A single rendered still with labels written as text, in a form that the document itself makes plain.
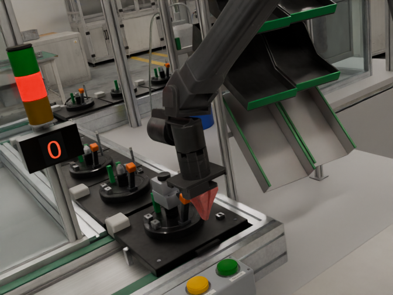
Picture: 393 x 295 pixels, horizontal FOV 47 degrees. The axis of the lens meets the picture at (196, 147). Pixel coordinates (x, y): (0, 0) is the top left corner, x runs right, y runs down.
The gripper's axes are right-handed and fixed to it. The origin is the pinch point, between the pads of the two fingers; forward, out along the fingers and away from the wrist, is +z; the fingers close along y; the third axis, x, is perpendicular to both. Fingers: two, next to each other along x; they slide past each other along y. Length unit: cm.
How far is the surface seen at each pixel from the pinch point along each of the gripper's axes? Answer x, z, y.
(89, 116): -131, 7, -29
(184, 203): -6.1, -0.8, 0.5
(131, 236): -17.7, 7.3, 9.2
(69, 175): -67, 6, 5
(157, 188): -14.7, -2.4, 1.7
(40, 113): -23.7, -24.0, 18.7
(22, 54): -23.5, -36.0, 18.6
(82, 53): -718, 41, -251
